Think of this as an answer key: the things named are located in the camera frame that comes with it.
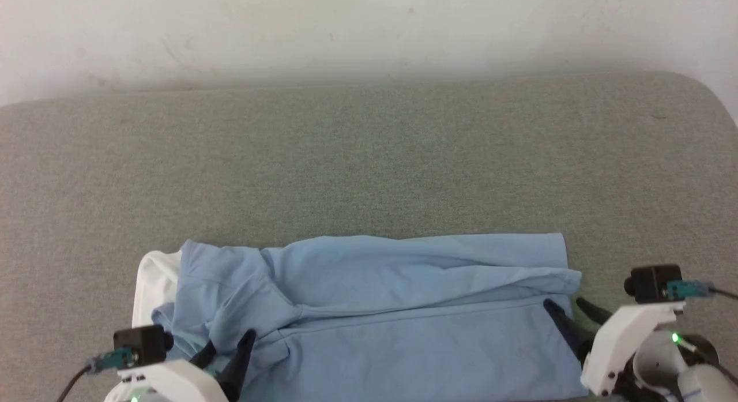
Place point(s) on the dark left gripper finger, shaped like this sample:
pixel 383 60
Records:
pixel 204 354
pixel 239 361

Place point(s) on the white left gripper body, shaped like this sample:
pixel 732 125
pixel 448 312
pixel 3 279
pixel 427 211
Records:
pixel 173 382

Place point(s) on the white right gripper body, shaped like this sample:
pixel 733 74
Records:
pixel 622 344

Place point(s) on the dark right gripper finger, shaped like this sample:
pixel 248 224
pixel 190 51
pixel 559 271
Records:
pixel 568 327
pixel 594 311

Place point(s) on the light blue white garment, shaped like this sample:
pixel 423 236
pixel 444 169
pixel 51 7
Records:
pixel 392 321

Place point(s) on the grey-green fabric sofa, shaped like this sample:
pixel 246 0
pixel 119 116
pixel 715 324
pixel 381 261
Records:
pixel 369 165

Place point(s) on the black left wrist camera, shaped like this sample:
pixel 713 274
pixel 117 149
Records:
pixel 144 344

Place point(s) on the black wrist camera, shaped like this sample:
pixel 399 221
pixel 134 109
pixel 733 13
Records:
pixel 144 344
pixel 651 282

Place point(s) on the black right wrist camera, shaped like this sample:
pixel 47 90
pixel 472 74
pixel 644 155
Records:
pixel 651 282

